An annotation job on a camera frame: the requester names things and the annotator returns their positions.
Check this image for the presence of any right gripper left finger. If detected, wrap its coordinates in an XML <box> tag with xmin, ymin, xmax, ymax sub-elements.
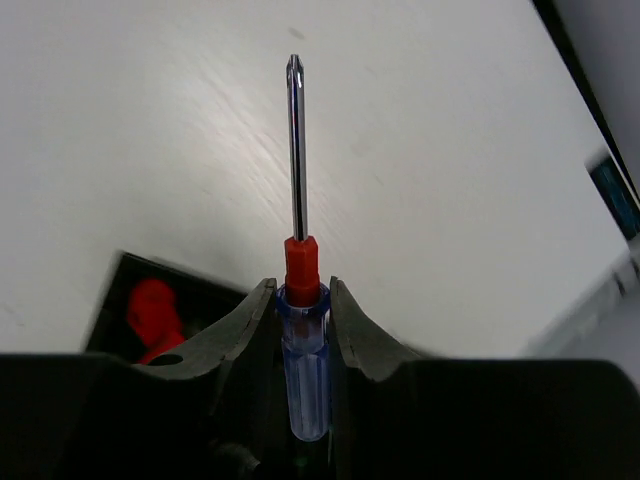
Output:
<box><xmin>1</xmin><ymin>279</ymin><xmax>276</xmax><ymax>479</ymax></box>

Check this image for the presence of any black divided container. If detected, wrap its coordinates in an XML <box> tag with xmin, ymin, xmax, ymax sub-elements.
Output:
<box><xmin>84</xmin><ymin>252</ymin><xmax>248</xmax><ymax>364</ymax></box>

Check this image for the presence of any blue handle screwdriver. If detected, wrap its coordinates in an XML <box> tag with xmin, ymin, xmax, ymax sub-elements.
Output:
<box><xmin>276</xmin><ymin>54</ymin><xmax>330</xmax><ymax>442</ymax></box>

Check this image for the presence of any blue label sticker right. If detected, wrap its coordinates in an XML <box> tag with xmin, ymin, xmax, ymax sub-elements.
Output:
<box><xmin>587</xmin><ymin>151</ymin><xmax>639</xmax><ymax>242</ymax></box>

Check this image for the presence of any red black utility knife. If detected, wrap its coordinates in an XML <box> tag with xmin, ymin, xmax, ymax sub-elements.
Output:
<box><xmin>126</xmin><ymin>278</ymin><xmax>186</xmax><ymax>364</ymax></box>

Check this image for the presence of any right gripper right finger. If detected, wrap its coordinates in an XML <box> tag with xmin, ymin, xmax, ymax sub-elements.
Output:
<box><xmin>328</xmin><ymin>279</ymin><xmax>639</xmax><ymax>479</ymax></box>

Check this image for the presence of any aluminium frame rail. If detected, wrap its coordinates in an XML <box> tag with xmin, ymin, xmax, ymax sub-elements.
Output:
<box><xmin>521</xmin><ymin>243</ymin><xmax>639</xmax><ymax>358</ymax></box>

